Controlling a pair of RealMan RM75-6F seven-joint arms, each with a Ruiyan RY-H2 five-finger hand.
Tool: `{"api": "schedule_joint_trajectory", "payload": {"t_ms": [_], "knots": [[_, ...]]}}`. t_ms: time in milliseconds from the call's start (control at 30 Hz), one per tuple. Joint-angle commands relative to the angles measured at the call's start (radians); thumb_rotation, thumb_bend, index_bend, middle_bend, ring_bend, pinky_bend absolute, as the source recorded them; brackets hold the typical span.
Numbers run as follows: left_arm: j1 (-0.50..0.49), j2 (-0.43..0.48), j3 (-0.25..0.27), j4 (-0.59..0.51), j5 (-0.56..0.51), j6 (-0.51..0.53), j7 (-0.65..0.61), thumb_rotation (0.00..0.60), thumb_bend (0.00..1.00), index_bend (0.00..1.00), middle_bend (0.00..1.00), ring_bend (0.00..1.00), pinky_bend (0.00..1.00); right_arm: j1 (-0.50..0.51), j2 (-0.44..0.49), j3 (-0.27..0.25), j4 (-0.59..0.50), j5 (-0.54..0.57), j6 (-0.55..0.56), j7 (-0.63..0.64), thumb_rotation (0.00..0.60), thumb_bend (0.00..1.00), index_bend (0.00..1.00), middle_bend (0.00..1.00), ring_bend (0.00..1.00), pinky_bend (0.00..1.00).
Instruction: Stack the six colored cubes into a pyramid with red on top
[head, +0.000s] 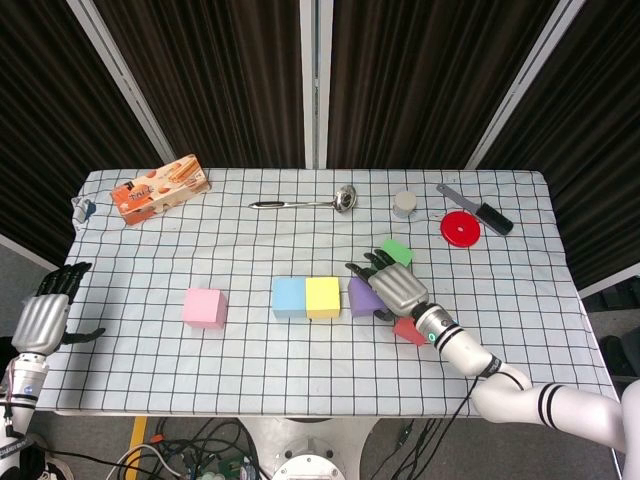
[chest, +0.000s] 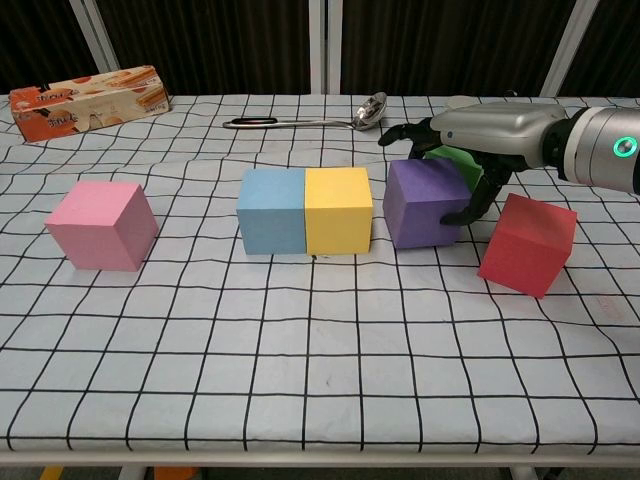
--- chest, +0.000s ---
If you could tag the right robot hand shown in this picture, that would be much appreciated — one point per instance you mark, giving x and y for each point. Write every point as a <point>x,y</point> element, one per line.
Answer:
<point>500,127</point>

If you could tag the green foam cube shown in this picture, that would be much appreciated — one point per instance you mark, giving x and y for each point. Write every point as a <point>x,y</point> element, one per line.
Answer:
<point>468,169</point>

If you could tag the purple foam cube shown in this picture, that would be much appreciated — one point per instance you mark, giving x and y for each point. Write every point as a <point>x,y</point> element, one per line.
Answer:
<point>415,210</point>

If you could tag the blue foam cube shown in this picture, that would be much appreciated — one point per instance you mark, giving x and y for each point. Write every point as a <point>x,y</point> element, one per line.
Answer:
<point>270,215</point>

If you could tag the pink foam cube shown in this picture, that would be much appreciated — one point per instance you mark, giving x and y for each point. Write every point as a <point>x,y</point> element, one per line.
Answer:
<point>95,230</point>

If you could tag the red foam cube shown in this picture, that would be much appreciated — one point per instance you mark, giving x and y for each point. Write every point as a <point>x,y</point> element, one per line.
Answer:
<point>525,245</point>

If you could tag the yellow foam cube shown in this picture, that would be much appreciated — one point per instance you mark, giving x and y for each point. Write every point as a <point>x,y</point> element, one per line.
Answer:
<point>337,215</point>

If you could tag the small white jar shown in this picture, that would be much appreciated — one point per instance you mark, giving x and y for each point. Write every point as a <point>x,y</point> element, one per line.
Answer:
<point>460,101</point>

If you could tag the black pleated curtain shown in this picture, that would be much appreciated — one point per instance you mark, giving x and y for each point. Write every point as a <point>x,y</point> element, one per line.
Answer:
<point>35,35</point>
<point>440,40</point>
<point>620,45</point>
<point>210,40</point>

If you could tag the steel ladle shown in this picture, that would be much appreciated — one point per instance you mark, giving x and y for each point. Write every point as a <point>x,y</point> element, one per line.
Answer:
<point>370,112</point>

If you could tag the white black-grid tablecloth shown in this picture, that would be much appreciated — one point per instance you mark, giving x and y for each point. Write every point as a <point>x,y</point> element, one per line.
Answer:
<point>320,350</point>

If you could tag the white table leg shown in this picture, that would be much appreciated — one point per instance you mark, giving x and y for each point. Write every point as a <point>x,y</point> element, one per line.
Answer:
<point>132,474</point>
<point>524,474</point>

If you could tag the orange biscuit box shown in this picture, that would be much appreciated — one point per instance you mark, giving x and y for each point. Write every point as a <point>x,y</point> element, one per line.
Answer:
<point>75,110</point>

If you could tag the orange object under table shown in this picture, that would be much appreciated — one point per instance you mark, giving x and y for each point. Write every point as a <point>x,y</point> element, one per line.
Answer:
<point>175,474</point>

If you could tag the yellow object under table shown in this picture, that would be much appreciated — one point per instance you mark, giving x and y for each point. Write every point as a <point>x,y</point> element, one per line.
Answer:
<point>51,474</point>

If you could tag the grey table edge rail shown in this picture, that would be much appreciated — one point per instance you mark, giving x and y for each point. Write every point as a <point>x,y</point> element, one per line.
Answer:
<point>320,457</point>

